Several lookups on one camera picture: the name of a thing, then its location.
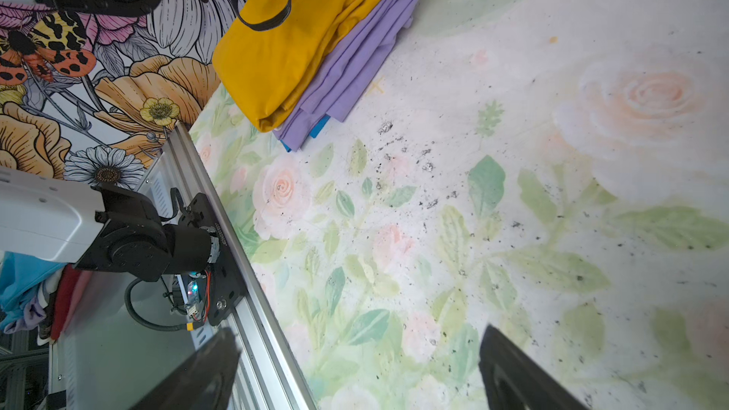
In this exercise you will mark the pile of coloured clothes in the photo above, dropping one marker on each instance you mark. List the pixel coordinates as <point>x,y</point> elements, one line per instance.
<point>39,295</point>

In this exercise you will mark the green circuit board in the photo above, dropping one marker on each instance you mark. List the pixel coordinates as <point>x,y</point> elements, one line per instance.
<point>195,290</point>

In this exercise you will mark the yellow t shirt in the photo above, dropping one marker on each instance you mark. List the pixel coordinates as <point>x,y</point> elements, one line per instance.
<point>272,52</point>

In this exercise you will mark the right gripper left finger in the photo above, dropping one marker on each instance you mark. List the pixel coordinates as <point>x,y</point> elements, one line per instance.
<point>204,381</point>

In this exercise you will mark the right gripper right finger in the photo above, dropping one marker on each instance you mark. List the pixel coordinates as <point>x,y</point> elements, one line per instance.
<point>512,380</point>

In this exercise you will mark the aluminium front rail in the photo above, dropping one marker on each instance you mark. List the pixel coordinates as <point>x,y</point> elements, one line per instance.
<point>268,376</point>

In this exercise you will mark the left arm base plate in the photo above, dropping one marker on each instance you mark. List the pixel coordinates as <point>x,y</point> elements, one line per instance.
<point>226,287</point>

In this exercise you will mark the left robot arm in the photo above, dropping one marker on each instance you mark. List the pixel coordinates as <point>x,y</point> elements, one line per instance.
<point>88,98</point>

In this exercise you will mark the folded purple t shirt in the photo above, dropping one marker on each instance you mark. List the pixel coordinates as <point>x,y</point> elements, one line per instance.
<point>346,72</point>

